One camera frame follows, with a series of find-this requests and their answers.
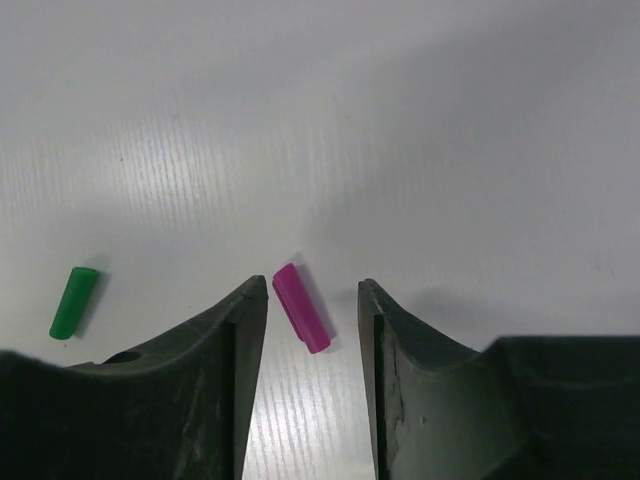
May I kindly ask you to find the green pen cap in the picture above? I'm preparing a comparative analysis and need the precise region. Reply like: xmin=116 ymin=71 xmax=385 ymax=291
xmin=49 ymin=267 xmax=101 ymax=340

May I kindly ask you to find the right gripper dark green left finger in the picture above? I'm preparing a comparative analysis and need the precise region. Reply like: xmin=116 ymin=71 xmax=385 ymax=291
xmin=1 ymin=276 xmax=268 ymax=479

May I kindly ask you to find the magenta pen cap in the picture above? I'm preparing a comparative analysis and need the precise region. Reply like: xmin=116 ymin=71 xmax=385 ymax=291
xmin=272 ymin=263 xmax=331 ymax=354

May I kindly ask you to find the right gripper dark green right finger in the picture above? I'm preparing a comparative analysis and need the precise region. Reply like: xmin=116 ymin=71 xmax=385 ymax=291
xmin=358 ymin=279 xmax=639 ymax=479

